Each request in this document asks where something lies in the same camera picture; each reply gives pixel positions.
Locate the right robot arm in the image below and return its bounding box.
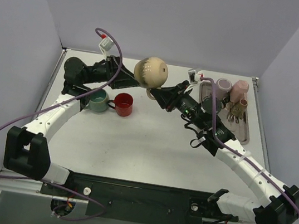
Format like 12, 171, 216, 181
150, 81, 299, 224

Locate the metal tray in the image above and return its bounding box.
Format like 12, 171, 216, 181
191, 80, 258, 146

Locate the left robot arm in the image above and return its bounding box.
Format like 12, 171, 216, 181
3, 56, 140, 196

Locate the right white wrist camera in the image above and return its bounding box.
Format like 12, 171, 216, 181
188, 68, 204, 85

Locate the green speckled mug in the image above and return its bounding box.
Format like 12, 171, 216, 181
85, 88, 109, 113

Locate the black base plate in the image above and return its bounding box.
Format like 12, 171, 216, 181
41, 173, 238, 224

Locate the beige round mug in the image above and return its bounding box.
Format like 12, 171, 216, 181
134, 57, 169, 100

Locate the purple mug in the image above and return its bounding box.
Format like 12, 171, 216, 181
213, 78, 232, 100

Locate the aluminium rail frame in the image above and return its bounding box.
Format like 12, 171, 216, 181
0, 40, 299, 224

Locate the gold cup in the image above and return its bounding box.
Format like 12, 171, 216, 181
230, 98, 248, 118

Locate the pink faceted mug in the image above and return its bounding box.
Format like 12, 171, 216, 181
229, 80, 249, 103

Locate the red mug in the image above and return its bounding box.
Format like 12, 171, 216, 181
107, 93, 134, 117

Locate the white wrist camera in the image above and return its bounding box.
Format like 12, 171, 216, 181
98, 35, 114, 57
188, 68, 204, 85

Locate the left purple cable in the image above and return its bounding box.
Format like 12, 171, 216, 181
0, 13, 135, 224

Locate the purple cable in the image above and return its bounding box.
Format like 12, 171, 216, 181
0, 13, 135, 224
177, 75, 299, 224

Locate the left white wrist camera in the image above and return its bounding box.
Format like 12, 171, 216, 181
98, 35, 114, 57

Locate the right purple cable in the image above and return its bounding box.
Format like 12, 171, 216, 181
177, 75, 299, 224

